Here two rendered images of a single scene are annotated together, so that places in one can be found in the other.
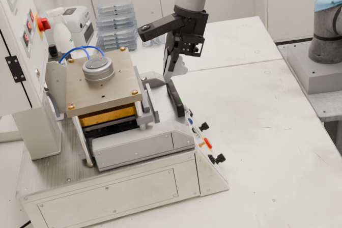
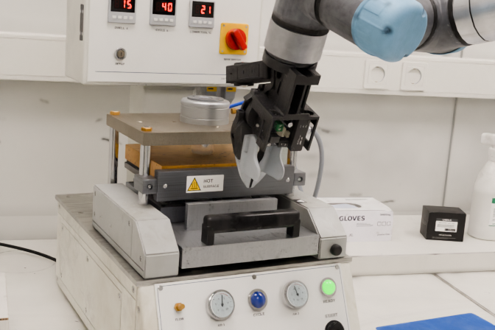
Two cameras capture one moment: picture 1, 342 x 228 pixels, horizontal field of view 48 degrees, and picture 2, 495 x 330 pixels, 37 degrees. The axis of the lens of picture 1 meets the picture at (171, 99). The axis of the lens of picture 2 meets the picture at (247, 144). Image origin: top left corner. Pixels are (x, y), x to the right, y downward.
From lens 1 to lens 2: 114 cm
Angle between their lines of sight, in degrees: 67
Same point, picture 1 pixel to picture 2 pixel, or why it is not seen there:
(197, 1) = (273, 34)
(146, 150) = (116, 230)
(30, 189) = (66, 199)
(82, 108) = (113, 118)
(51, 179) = (83, 205)
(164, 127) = (144, 213)
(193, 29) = (281, 96)
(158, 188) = (110, 317)
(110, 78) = (192, 122)
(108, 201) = (85, 284)
